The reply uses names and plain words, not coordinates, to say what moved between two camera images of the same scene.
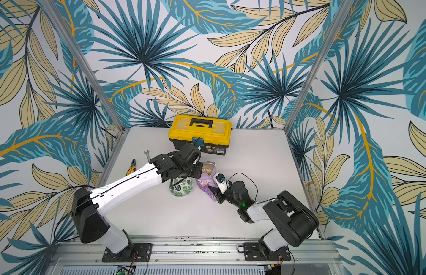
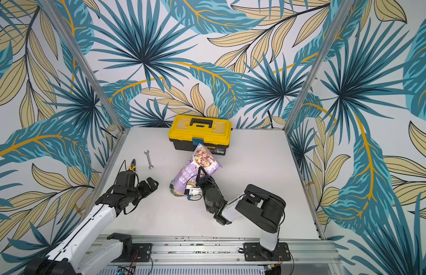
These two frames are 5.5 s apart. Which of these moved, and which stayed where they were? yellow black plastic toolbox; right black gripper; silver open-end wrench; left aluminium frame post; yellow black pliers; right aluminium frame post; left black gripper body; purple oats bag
Moved: left black gripper body; right black gripper; purple oats bag
Stayed: yellow black plastic toolbox; yellow black pliers; left aluminium frame post; silver open-end wrench; right aluminium frame post
